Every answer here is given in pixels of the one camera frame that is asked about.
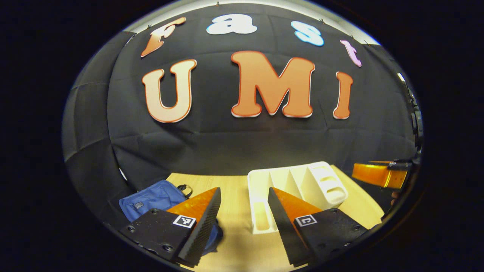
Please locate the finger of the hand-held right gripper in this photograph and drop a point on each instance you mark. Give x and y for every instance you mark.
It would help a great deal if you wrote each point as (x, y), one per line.
(378, 175)
(401, 164)

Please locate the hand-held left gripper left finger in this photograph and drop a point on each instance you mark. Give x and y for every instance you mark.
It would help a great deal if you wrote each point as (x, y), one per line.
(204, 226)

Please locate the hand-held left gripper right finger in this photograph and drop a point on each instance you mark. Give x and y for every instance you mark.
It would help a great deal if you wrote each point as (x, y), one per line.
(281, 226)

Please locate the white bookshelf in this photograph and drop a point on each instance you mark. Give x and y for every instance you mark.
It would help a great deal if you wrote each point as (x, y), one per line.
(325, 185)

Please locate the blue schoolbag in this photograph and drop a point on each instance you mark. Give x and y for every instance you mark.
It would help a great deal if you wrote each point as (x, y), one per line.
(155, 198)

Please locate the dark equipment stand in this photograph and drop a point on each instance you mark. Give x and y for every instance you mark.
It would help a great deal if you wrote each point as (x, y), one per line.
(416, 121)

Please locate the black backdrop cloth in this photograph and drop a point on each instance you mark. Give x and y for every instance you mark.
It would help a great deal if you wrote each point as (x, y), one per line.
(227, 143)

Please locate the black cloth panel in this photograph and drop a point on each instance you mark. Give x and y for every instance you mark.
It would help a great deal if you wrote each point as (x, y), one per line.
(89, 132)

